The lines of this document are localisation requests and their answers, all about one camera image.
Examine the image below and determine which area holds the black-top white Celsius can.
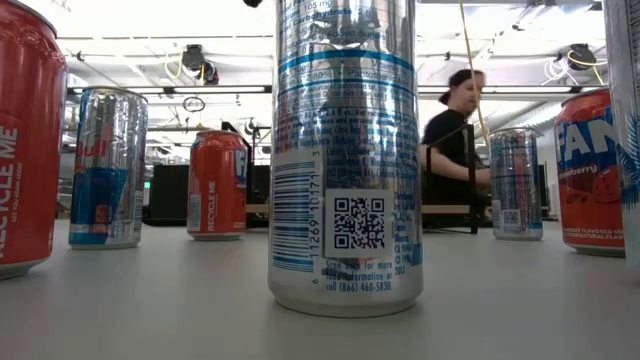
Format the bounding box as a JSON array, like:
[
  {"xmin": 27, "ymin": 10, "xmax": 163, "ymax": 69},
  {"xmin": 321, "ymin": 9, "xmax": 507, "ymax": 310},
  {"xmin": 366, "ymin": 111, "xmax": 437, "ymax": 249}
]
[{"xmin": 602, "ymin": 0, "xmax": 640, "ymax": 274}]

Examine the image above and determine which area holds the person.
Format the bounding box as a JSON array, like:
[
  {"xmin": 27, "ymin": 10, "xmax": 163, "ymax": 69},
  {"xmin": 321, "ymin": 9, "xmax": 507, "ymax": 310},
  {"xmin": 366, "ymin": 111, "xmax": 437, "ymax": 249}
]
[{"xmin": 419, "ymin": 68, "xmax": 494, "ymax": 231}]

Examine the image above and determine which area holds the silver blue Red Bull can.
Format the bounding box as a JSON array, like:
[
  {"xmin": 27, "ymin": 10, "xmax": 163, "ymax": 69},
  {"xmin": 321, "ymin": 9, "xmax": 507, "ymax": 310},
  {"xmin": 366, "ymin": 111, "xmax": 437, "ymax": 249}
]
[
  {"xmin": 488, "ymin": 127, "xmax": 545, "ymax": 242},
  {"xmin": 267, "ymin": 0, "xmax": 425, "ymax": 319},
  {"xmin": 68, "ymin": 85, "xmax": 150, "ymax": 250}
]

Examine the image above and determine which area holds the hanging black cable loop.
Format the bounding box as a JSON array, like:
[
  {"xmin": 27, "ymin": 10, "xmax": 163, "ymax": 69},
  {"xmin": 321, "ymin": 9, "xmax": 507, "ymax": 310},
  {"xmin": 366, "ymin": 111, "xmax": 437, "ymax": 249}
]
[{"xmin": 182, "ymin": 95, "xmax": 207, "ymax": 114}]

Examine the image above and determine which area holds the black ceiling cable reel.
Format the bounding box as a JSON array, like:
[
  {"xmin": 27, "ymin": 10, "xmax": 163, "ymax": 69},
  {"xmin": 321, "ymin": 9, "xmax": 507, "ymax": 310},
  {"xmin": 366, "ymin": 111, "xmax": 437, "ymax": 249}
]
[
  {"xmin": 164, "ymin": 43, "xmax": 221, "ymax": 86},
  {"xmin": 542, "ymin": 42, "xmax": 609, "ymax": 86}
]

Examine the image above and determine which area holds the red Fanta strawberry can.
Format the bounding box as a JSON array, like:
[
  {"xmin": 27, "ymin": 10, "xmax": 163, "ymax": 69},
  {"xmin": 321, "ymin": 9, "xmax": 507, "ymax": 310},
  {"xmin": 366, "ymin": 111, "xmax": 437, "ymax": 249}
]
[
  {"xmin": 186, "ymin": 129, "xmax": 250, "ymax": 242},
  {"xmin": 553, "ymin": 87, "xmax": 626, "ymax": 259},
  {"xmin": 0, "ymin": 0, "xmax": 69, "ymax": 281}
]

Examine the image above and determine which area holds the wooden shelf with black frame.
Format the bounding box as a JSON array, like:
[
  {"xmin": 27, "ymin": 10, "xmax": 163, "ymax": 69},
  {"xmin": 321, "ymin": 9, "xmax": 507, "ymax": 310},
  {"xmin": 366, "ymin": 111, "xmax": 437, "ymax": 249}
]
[{"xmin": 221, "ymin": 118, "xmax": 489, "ymax": 235}]

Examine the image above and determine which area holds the yellow extension cable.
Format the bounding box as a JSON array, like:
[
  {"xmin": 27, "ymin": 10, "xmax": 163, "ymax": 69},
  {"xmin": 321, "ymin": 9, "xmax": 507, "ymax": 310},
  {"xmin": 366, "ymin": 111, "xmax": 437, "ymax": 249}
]
[{"xmin": 457, "ymin": 0, "xmax": 490, "ymax": 147}]

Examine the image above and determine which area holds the black partition panel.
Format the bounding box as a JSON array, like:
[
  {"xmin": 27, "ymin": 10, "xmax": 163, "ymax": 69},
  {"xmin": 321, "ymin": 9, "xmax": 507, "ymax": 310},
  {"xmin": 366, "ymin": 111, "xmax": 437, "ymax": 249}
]
[
  {"xmin": 479, "ymin": 162, "xmax": 550, "ymax": 224},
  {"xmin": 143, "ymin": 163, "xmax": 271, "ymax": 227}
]

